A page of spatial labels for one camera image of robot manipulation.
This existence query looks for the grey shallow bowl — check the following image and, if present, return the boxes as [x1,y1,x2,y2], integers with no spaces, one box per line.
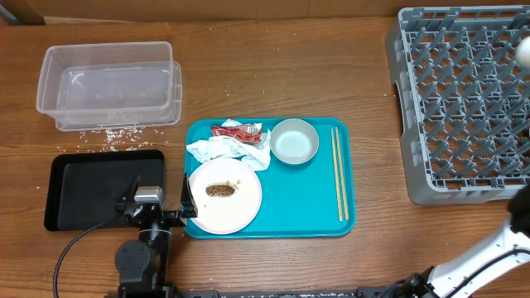
[270,118,320,165]

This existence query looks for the wooden chopstick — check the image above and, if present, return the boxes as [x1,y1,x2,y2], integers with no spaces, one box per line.
[330,128,343,222]
[335,127,349,220]

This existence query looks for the brown food scrap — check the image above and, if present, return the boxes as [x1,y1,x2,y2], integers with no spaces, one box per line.
[205,180,239,198]

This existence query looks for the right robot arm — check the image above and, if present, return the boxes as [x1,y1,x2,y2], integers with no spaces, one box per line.
[395,186,529,298]

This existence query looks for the white cup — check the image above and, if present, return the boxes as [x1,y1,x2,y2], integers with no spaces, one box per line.
[514,37,530,68]

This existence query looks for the large white plate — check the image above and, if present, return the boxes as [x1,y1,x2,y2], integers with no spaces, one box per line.
[190,158,263,235]

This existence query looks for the red snack wrapper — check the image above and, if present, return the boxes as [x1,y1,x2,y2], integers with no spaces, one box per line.
[211,123,263,144]

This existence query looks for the teal serving tray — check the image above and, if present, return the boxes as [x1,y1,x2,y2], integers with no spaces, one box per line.
[183,117,357,240]

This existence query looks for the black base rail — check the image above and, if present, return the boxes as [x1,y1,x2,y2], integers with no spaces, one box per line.
[110,286,390,298]

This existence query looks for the crumpled white tissue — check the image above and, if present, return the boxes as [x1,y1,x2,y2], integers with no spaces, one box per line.
[186,119,271,171]

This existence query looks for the grey dishwasher rack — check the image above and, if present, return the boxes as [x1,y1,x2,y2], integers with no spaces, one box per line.
[386,5,529,204]

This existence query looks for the black plastic tray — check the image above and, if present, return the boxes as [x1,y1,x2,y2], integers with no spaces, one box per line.
[43,150,165,232]

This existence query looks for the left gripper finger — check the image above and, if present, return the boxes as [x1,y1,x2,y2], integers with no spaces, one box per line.
[119,175,141,203]
[181,173,197,218]

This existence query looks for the clear plastic bin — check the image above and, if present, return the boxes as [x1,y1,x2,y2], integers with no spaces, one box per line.
[36,41,183,132]

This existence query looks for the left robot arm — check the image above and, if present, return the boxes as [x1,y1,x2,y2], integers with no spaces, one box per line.
[114,174,198,297]

